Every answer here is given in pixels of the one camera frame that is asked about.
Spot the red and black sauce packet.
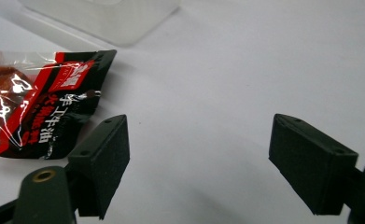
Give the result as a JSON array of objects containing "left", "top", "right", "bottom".
[{"left": 0, "top": 47, "right": 118, "bottom": 161}]

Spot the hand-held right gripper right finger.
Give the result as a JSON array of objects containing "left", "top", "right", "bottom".
[{"left": 268, "top": 113, "right": 359, "bottom": 217}]

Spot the translucent white plastic container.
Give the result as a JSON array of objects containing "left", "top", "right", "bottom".
[{"left": 17, "top": 0, "right": 182, "bottom": 49}]

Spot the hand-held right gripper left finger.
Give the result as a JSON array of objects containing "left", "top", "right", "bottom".
[{"left": 66, "top": 114, "right": 131, "bottom": 220}]

